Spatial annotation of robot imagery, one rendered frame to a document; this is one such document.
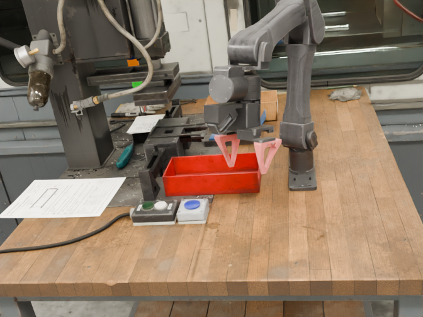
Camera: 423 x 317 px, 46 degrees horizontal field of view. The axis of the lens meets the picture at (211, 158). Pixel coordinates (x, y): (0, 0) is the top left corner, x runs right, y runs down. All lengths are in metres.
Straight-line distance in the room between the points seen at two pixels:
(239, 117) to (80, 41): 0.59
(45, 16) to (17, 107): 1.07
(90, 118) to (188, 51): 0.70
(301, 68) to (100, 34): 0.55
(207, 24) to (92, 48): 0.72
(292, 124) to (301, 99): 0.07
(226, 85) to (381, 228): 0.46
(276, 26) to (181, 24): 1.00
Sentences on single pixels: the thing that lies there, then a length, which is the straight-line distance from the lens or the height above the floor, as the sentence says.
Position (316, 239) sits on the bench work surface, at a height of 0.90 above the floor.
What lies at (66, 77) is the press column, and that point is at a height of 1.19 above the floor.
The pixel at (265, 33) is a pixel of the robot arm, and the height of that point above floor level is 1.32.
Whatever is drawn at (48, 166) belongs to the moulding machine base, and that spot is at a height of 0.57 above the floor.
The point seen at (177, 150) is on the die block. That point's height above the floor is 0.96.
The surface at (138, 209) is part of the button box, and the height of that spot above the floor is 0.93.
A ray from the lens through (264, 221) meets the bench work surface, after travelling 1.17.
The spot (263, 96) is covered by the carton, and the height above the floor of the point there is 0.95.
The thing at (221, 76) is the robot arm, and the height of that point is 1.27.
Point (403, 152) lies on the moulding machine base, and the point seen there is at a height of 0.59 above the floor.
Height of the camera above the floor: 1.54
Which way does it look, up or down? 25 degrees down
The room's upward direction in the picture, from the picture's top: 8 degrees counter-clockwise
